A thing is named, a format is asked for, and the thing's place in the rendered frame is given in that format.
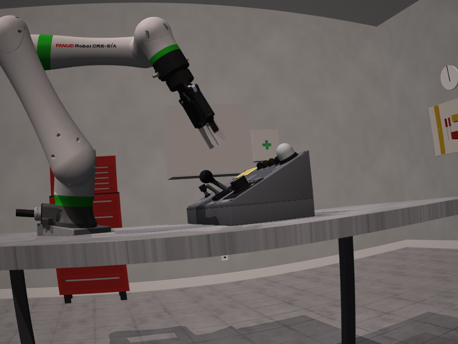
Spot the grey control console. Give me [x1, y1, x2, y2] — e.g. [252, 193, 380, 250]
[187, 143, 315, 226]

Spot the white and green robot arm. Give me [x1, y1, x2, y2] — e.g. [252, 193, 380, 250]
[0, 15, 189, 228]

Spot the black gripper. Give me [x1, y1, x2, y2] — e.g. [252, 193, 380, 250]
[166, 68, 227, 149]

